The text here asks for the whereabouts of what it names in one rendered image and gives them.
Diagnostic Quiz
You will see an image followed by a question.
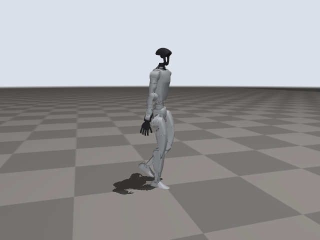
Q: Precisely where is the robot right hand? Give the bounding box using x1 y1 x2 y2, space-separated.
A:
140 116 152 136

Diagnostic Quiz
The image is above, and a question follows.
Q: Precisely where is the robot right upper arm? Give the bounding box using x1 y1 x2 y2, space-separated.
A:
148 70 160 101

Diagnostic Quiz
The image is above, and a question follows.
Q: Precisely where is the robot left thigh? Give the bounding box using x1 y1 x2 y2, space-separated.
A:
164 110 175 150

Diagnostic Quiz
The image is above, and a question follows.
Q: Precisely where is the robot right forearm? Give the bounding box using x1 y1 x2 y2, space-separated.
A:
145 93 155 121

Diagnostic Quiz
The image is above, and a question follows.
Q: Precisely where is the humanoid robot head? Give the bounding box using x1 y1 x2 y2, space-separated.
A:
155 48 172 70

